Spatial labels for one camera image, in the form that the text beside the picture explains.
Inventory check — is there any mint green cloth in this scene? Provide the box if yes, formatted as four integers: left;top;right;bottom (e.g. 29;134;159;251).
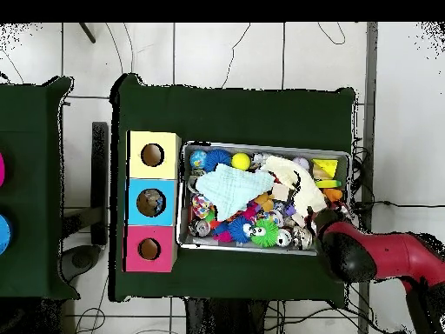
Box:
196;163;276;223

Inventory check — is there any pale yellow cloth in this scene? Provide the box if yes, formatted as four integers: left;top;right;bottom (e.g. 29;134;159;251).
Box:
260;155;329;218

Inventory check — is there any clear mesh bin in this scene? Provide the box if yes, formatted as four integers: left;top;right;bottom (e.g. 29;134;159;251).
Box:
176;142;352;257

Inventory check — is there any wooden box with three holes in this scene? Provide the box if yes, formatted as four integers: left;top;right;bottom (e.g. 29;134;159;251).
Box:
123;129;183;275

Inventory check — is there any blue spiky ball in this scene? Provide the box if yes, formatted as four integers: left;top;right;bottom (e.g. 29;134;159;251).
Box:
204;148;234;174

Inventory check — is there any yellow ball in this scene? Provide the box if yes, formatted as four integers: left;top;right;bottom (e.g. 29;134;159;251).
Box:
231;152;252;172

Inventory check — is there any multicoloured toy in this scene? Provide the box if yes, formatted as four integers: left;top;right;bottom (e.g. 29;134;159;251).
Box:
191;194;214;220

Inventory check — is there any blue globe ball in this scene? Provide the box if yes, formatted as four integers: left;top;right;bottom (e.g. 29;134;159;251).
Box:
189;149;209;170

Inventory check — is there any orange plush toy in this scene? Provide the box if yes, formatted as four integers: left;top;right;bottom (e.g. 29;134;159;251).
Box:
253;192;276;213

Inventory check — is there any silver and black can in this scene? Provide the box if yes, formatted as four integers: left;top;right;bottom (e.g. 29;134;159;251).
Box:
193;218;213;238

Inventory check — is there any blue fuzzy toy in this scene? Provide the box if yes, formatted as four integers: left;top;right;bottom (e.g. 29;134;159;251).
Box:
228;216;254;244

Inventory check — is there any pink fuzzy toy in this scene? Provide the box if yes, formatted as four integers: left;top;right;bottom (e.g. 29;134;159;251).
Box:
211;222;234;244

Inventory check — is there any small wooden block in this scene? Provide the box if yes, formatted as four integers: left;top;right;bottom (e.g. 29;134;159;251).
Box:
270;183;292;203

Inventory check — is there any green fuzzy toy with eyes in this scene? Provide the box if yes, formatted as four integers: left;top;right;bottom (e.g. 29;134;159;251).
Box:
249;218;281;250

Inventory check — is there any crushed silver can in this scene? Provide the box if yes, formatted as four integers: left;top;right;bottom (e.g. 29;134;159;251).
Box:
293;226;315;251

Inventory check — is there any orange spiky toy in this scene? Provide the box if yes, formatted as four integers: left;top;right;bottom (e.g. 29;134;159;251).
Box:
323;188;345;204

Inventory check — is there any dark green side table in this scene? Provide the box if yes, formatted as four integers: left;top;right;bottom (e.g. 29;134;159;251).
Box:
0;75;79;302

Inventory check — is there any blue round plate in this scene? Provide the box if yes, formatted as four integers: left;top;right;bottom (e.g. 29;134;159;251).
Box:
0;213;12;255

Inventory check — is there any black floor cable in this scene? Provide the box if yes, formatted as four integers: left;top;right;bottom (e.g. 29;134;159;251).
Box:
349;142;445;213

